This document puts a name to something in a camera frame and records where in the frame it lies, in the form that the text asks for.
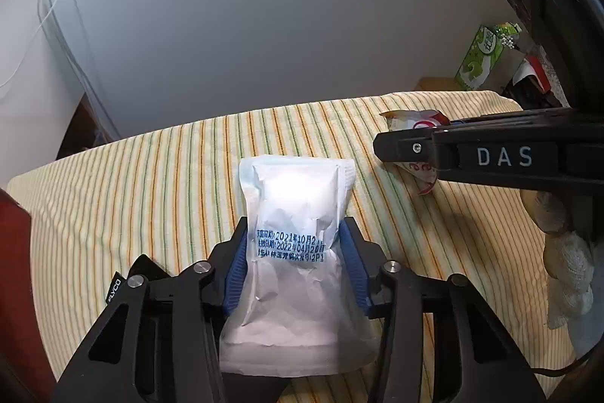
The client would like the person's right hand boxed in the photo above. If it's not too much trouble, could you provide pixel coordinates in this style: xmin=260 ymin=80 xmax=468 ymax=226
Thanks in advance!
xmin=521 ymin=190 xmax=595 ymax=330

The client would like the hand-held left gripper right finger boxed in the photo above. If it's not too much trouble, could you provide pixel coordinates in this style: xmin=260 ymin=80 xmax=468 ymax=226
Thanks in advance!
xmin=340 ymin=216 xmax=548 ymax=403

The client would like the black cable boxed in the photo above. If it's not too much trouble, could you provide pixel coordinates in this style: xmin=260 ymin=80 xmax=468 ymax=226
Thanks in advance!
xmin=533 ymin=351 xmax=588 ymax=379

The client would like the pile of dark clothes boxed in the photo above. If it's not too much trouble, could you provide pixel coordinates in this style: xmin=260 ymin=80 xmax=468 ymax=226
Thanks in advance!
xmin=500 ymin=51 xmax=567 ymax=111

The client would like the red box with white inside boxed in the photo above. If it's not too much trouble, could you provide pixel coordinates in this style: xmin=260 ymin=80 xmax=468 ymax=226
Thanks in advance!
xmin=0 ymin=188 xmax=57 ymax=403

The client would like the white packet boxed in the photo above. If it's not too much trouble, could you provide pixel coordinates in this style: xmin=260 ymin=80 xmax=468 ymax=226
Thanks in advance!
xmin=219 ymin=155 xmax=382 ymax=378

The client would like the pink snack packet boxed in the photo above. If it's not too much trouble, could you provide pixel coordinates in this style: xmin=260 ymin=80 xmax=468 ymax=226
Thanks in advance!
xmin=380 ymin=109 xmax=454 ymax=196

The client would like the yellow striped cloth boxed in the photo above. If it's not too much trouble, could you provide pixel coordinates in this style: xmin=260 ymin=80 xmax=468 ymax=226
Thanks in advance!
xmin=2 ymin=90 xmax=579 ymax=403

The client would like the white flower bunch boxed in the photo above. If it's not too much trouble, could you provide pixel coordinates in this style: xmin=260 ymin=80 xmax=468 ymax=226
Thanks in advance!
xmin=491 ymin=22 xmax=522 ymax=49

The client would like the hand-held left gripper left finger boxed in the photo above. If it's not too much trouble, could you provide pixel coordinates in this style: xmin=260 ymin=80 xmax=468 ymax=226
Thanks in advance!
xmin=51 ymin=216 xmax=251 ymax=403

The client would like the white cable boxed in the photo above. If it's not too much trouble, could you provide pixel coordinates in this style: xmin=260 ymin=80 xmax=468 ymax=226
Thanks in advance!
xmin=0 ymin=0 xmax=71 ymax=87

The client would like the green tissue box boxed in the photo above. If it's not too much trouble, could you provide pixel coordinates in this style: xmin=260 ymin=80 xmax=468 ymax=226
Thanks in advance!
xmin=454 ymin=24 xmax=503 ymax=91

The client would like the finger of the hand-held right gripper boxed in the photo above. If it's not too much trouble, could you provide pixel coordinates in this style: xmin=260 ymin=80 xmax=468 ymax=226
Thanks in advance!
xmin=436 ymin=108 xmax=604 ymax=134
xmin=373 ymin=127 xmax=604 ymax=196

